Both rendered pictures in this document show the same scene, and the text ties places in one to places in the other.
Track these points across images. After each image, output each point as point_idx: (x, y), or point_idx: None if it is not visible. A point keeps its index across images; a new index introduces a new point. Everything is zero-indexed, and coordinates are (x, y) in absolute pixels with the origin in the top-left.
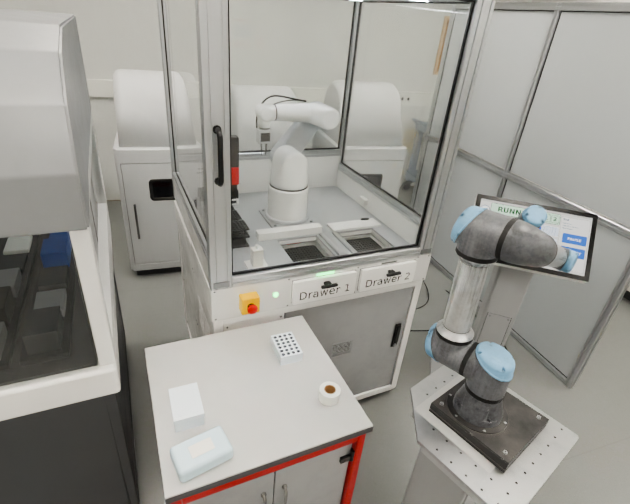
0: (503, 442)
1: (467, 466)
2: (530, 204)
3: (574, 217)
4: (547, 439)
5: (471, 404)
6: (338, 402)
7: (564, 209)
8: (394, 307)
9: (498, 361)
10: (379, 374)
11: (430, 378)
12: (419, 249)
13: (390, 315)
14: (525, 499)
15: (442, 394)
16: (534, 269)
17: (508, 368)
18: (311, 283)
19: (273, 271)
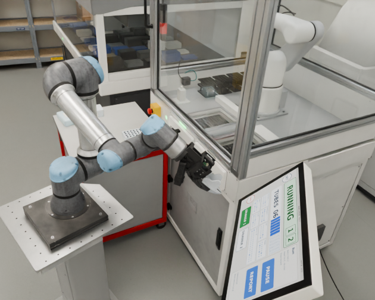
0: (37, 209)
1: (35, 199)
2: (303, 205)
3: (298, 257)
4: (40, 247)
5: None
6: None
7: (307, 240)
8: (218, 208)
9: (56, 163)
10: (211, 263)
11: (108, 195)
12: (229, 163)
13: (216, 212)
14: (5, 219)
15: (84, 190)
16: (229, 256)
17: (50, 168)
18: (174, 124)
19: (165, 99)
